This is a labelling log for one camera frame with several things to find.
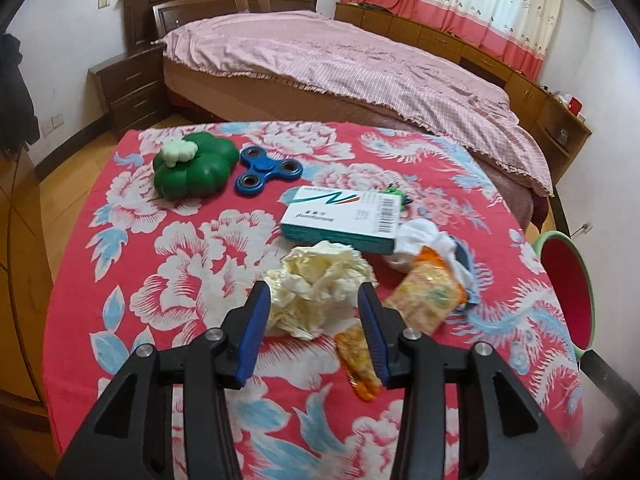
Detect green pumpkin toy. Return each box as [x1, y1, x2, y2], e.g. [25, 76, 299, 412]
[152, 131, 240, 200]

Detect white teal medicine box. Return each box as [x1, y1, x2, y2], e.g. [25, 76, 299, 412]
[280, 186, 402, 255]

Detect blue fidget spinner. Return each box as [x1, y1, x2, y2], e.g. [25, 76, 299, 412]
[234, 145, 303, 196]

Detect red cup on shelf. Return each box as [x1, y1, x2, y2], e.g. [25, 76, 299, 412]
[567, 96, 582, 117]

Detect white blue face mask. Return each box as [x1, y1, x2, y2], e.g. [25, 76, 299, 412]
[384, 218, 480, 309]

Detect wooden wardrobe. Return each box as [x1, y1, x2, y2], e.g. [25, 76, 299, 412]
[1, 146, 52, 405]

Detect pink checked bedspread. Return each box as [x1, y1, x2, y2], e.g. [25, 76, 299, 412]
[158, 11, 553, 196]

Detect red bin green rim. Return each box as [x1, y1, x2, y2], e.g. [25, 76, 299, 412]
[533, 231, 597, 361]

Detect wooden corner shelf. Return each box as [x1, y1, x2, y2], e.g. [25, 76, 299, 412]
[530, 96, 591, 185]

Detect long wooden cabinet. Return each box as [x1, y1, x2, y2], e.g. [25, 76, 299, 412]
[334, 3, 547, 131]

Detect dark wooden nightstand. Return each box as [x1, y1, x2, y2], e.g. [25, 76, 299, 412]
[89, 46, 171, 139]

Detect red floral tablecloth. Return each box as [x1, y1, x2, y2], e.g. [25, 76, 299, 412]
[43, 122, 582, 479]

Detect green purple keychain toy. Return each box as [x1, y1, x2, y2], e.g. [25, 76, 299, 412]
[383, 184, 412, 210]

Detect wooden bed frame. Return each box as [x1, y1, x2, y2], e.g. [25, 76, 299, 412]
[122, 0, 552, 226]

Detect black hanging jacket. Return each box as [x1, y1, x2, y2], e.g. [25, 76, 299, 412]
[0, 34, 40, 155]

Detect clear snack bag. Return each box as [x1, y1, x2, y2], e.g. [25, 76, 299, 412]
[333, 261, 469, 403]

